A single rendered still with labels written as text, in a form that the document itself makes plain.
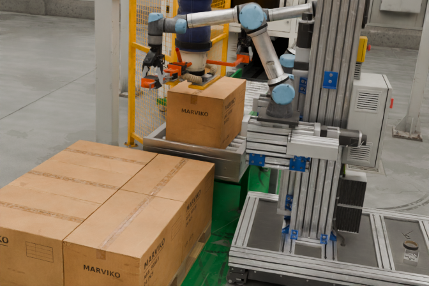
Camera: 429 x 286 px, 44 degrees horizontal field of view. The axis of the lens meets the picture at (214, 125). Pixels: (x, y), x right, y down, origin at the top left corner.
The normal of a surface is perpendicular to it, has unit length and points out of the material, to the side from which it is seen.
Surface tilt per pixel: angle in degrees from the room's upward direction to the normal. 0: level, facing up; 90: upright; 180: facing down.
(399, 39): 90
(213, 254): 0
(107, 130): 90
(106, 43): 90
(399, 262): 0
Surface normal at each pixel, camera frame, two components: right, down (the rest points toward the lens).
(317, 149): -0.19, 0.31
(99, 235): 0.06, -0.94
